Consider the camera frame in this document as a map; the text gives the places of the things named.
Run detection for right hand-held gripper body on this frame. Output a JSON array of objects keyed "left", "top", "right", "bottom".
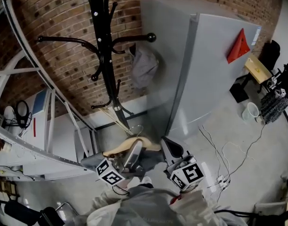
[{"left": 163, "top": 155, "right": 205, "bottom": 192}]

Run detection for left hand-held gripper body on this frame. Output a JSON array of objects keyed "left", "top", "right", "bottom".
[{"left": 96, "top": 155, "right": 146, "bottom": 187}]

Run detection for cream wooden clothes hanger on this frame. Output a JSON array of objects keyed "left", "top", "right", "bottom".
[{"left": 102, "top": 124, "right": 162, "bottom": 158}]

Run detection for person's right forearm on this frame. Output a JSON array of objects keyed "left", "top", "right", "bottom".
[{"left": 171, "top": 188, "right": 220, "bottom": 226}]

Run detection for person's left forearm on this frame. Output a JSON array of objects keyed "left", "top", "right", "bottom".
[{"left": 91, "top": 179, "right": 135, "bottom": 221}]

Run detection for white power strip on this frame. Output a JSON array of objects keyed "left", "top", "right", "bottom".
[{"left": 216, "top": 175, "right": 231, "bottom": 187}]

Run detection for thin wooden sticks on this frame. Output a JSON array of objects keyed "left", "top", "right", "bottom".
[{"left": 97, "top": 106, "right": 132, "bottom": 133}]

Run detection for person's white jacket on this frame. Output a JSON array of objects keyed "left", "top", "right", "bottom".
[{"left": 73, "top": 184, "right": 249, "bottom": 226}]

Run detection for white panel with red stripe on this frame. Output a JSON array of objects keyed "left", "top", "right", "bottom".
[{"left": 23, "top": 89, "right": 52, "bottom": 150}]

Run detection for white metal shelf rack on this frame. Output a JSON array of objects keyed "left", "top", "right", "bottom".
[{"left": 0, "top": 0, "right": 99, "bottom": 182}]

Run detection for white plastic cup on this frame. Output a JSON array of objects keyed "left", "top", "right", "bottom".
[{"left": 241, "top": 101, "right": 260, "bottom": 122}]

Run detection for black box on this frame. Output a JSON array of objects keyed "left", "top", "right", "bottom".
[{"left": 229, "top": 82, "right": 250, "bottom": 104}]

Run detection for crumpled grey garment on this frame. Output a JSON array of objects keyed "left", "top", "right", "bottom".
[{"left": 129, "top": 43, "right": 160, "bottom": 89}]

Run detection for grey refrigerator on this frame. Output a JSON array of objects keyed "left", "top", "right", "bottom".
[{"left": 139, "top": 0, "right": 263, "bottom": 140}]

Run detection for white box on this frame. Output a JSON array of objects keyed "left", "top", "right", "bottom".
[{"left": 254, "top": 201, "right": 288, "bottom": 221}]

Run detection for black chair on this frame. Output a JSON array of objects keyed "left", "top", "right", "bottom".
[{"left": 4, "top": 199, "right": 64, "bottom": 226}]

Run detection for blue and white board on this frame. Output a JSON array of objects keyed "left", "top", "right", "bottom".
[{"left": 32, "top": 89, "right": 48, "bottom": 117}]

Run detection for black textured mat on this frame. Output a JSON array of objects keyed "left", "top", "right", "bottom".
[{"left": 260, "top": 92, "right": 288, "bottom": 125}]

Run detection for black metal coat rack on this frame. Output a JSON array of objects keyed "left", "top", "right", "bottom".
[{"left": 37, "top": 0, "right": 158, "bottom": 129}]

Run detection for light wooden table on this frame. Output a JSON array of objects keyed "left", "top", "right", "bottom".
[{"left": 243, "top": 53, "right": 273, "bottom": 85}]

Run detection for red triangle sign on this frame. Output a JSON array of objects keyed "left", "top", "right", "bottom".
[{"left": 226, "top": 28, "right": 251, "bottom": 65}]

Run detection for white floor cable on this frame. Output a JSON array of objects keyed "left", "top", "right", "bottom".
[{"left": 198, "top": 125, "right": 245, "bottom": 181}]

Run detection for metal chair frame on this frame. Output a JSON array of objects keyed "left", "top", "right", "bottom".
[{"left": 55, "top": 202, "right": 79, "bottom": 218}]

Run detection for grey floor cable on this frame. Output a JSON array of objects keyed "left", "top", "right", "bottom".
[{"left": 227, "top": 123, "right": 267, "bottom": 177}]

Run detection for black cable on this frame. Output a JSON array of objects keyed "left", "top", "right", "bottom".
[{"left": 213, "top": 209, "right": 288, "bottom": 221}]

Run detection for black ring lamp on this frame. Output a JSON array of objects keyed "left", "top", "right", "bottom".
[{"left": 14, "top": 99, "right": 33, "bottom": 129}]

